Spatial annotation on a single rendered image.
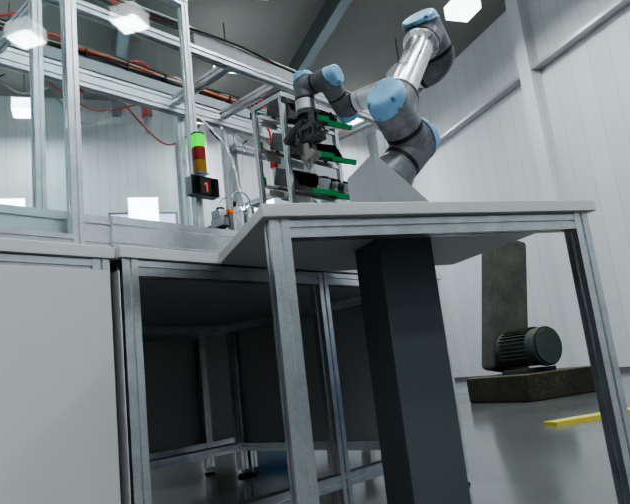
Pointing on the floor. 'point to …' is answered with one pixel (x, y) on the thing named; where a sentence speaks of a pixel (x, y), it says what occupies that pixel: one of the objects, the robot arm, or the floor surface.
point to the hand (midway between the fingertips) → (308, 166)
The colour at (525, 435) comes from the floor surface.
